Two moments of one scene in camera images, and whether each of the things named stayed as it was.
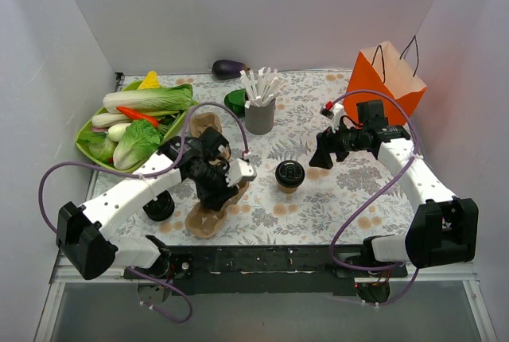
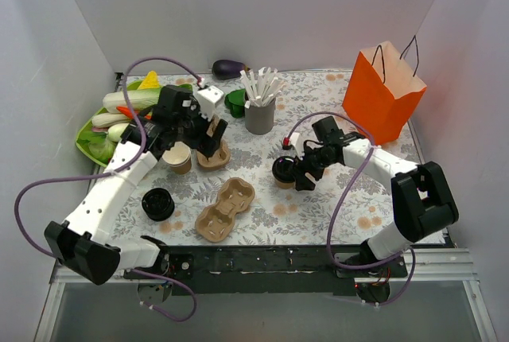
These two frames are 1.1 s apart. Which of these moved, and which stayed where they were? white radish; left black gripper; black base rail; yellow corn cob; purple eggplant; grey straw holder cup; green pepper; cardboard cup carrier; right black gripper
Moved: cardboard cup carrier; left black gripper; right black gripper
Stayed: purple eggplant; grey straw holder cup; green pepper; yellow corn cob; white radish; black base rail
